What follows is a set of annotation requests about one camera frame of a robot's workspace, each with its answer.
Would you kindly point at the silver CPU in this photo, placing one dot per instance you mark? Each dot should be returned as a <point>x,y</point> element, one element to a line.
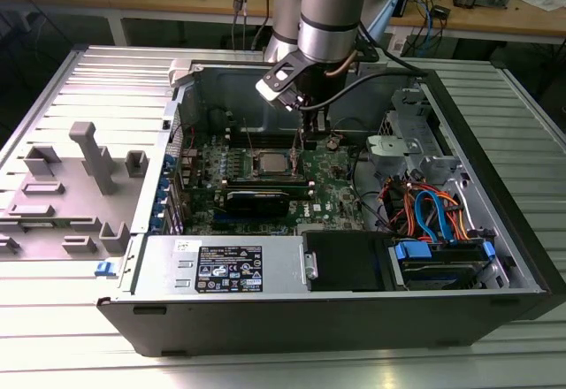
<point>274,162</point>

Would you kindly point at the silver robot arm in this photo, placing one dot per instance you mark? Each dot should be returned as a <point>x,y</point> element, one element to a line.
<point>331,9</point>

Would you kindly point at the black RAM slot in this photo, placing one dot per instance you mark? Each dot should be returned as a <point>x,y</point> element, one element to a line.
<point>269,135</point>
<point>269,131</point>
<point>269,144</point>
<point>269,140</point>
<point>300,195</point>

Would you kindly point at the CPU socket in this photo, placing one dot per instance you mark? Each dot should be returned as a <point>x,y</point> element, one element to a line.
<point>255,165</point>

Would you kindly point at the round coin cell battery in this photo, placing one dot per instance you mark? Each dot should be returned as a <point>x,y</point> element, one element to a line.
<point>334,143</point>

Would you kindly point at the green motherboard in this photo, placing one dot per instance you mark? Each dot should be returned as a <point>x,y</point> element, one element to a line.
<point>329,185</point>

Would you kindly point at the silver metal drive cage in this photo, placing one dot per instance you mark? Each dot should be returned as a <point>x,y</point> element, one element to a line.
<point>389,146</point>

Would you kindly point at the black graphics card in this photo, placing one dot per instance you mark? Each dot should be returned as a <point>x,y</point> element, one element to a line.
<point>256,205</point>

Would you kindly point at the silver power supply unit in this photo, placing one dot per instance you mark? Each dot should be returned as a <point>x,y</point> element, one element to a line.
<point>283,265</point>

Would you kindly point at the blue plastic card retainer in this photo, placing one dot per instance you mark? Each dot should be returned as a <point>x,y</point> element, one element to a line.
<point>163,184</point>
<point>168,164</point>
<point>156,223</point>
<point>160,204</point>

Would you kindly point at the hard disk in blue carrier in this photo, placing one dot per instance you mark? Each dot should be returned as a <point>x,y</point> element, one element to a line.
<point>415,251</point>

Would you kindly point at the black PC case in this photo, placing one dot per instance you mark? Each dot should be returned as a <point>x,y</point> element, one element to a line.
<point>265,327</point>

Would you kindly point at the grey parts rack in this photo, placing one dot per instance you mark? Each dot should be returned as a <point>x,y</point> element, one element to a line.
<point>75,199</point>

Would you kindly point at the white paper sheet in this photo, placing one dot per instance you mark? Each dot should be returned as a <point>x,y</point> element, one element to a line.
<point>544,0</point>

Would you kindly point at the blue plastic latch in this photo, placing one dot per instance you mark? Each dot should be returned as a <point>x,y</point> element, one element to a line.
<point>105,269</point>

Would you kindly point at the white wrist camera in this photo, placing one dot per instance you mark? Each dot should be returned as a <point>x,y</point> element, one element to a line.
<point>270,93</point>

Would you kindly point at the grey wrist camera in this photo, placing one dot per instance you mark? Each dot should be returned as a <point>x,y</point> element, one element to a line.
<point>371,67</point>

